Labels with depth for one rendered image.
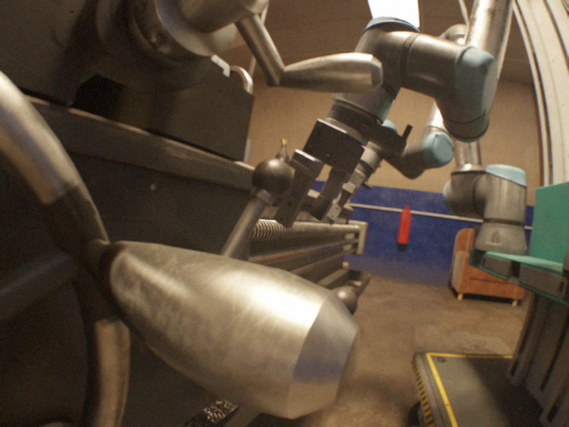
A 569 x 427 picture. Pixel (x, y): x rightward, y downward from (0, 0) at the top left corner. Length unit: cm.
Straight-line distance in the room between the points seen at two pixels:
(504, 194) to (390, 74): 59
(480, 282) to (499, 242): 269
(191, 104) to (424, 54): 29
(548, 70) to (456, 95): 74
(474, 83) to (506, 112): 448
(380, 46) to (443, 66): 10
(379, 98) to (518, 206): 62
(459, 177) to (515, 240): 31
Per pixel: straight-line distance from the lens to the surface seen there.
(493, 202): 90
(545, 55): 112
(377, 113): 40
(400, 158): 84
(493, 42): 57
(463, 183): 101
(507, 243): 87
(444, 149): 75
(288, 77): 17
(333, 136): 36
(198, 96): 23
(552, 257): 84
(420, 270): 415
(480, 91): 36
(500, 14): 62
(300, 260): 94
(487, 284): 358
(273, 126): 502
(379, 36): 43
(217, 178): 25
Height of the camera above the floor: 75
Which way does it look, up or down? level
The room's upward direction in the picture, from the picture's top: 8 degrees clockwise
